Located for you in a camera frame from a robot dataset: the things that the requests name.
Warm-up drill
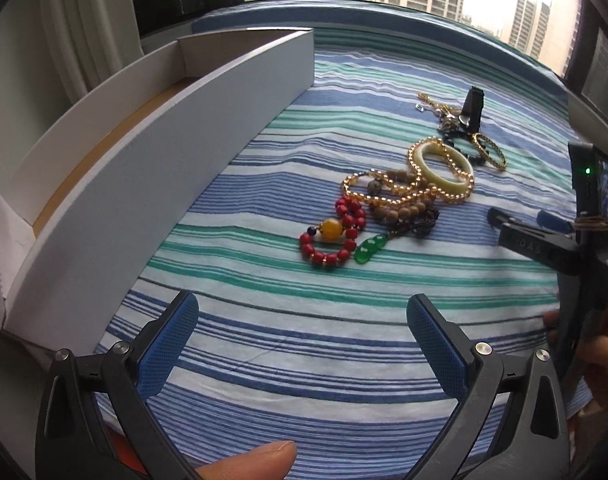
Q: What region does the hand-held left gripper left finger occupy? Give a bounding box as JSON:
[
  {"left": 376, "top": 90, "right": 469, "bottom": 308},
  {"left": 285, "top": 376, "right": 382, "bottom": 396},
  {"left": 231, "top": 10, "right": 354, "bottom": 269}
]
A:
[{"left": 35, "top": 290, "right": 201, "bottom": 480}]

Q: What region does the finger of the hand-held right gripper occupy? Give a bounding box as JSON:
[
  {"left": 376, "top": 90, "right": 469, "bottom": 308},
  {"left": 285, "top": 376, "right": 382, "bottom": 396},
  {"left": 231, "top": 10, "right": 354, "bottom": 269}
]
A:
[
  {"left": 487, "top": 207, "right": 580, "bottom": 277},
  {"left": 536, "top": 211, "right": 576, "bottom": 234}
]

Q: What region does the white curtain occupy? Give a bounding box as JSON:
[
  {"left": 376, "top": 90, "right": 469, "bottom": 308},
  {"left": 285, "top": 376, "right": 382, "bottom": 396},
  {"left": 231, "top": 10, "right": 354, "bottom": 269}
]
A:
[{"left": 34, "top": 0, "right": 145, "bottom": 98}]

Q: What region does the person's right hand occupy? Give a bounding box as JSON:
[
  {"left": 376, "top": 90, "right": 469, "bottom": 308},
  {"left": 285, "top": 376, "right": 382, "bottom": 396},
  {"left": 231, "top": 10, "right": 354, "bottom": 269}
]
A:
[{"left": 541, "top": 305, "right": 608, "bottom": 441}]

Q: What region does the person's left hand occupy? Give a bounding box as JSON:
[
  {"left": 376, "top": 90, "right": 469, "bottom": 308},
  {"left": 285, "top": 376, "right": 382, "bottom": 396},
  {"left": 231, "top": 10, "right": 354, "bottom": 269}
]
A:
[{"left": 193, "top": 440, "right": 299, "bottom": 480}]

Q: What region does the dark brown bead string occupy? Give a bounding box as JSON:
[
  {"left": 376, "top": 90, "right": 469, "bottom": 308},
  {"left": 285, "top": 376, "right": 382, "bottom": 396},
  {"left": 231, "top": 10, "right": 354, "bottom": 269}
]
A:
[{"left": 388, "top": 207, "right": 441, "bottom": 242}]

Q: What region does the thin gold chain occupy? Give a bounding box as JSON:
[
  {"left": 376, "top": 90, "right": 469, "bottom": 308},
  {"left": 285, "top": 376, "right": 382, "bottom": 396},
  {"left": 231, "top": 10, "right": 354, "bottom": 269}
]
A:
[{"left": 415, "top": 92, "right": 467, "bottom": 130}]

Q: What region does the wooden bead bracelet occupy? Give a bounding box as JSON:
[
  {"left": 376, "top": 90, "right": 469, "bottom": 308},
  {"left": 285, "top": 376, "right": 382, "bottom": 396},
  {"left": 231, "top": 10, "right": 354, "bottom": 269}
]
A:
[{"left": 366, "top": 169, "right": 435, "bottom": 226}]

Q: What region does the window vent panel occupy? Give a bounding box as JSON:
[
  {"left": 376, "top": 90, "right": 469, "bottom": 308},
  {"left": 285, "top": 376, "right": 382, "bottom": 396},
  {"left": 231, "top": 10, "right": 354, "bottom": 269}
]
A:
[{"left": 581, "top": 25, "right": 608, "bottom": 118}]

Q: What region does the green stone pendant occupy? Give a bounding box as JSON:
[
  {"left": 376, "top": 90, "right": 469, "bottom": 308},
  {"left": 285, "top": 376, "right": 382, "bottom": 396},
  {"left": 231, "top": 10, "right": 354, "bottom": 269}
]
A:
[{"left": 354, "top": 234, "right": 389, "bottom": 265}]

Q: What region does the dark blue bead bracelet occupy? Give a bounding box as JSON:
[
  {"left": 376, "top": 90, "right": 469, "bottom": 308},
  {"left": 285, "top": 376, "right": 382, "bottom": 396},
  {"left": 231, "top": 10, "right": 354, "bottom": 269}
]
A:
[{"left": 441, "top": 132, "right": 487, "bottom": 166}]

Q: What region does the red bead bracelet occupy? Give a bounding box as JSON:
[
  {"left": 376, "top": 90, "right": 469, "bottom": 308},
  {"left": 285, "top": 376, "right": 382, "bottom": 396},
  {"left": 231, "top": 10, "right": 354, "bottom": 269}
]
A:
[{"left": 299, "top": 196, "right": 367, "bottom": 269}]

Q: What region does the small beige apartment tower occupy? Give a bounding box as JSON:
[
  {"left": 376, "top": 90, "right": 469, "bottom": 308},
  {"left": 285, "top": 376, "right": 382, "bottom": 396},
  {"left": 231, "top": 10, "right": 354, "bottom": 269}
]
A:
[{"left": 509, "top": 0, "right": 553, "bottom": 59}]

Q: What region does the gold bead necklace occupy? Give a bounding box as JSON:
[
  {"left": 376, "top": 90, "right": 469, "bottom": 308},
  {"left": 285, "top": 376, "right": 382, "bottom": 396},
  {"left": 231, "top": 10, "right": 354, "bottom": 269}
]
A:
[{"left": 342, "top": 137, "right": 476, "bottom": 207}]

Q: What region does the gold twisted bangle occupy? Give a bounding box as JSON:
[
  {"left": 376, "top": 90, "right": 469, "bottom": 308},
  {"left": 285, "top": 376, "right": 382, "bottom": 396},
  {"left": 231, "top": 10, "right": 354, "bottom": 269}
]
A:
[{"left": 471, "top": 132, "right": 508, "bottom": 171}]

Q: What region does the blue green striped bed sheet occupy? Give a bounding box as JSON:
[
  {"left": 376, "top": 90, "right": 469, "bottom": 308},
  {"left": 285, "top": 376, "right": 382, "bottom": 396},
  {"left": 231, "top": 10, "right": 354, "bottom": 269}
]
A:
[{"left": 96, "top": 0, "right": 608, "bottom": 480}]

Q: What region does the white cardboard box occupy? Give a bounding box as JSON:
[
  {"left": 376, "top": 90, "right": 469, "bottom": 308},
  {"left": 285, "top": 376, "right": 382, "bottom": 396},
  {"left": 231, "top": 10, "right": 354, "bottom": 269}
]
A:
[{"left": 0, "top": 27, "right": 315, "bottom": 356}]

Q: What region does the pale jade bangle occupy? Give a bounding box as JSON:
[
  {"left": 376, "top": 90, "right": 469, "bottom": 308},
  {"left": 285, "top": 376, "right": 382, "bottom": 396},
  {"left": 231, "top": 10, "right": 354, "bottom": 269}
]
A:
[{"left": 415, "top": 142, "right": 474, "bottom": 196}]

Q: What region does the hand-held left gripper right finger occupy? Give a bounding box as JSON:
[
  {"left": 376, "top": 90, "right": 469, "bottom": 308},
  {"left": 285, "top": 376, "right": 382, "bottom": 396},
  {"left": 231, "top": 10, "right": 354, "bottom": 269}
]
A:
[{"left": 406, "top": 293, "right": 570, "bottom": 480}]

